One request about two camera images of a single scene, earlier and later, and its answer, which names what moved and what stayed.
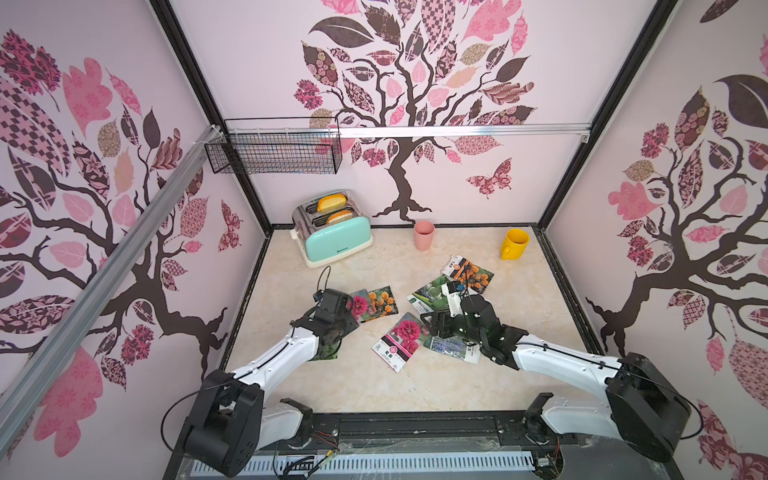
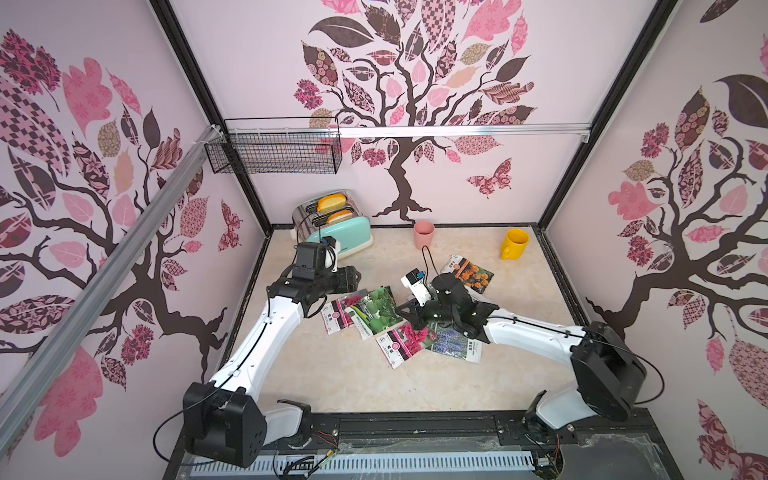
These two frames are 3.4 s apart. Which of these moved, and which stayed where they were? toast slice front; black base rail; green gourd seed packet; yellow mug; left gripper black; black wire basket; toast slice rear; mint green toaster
Moved: left gripper black; green gourd seed packet
Stayed: black base rail; yellow mug; toast slice front; toast slice rear; black wire basket; mint green toaster
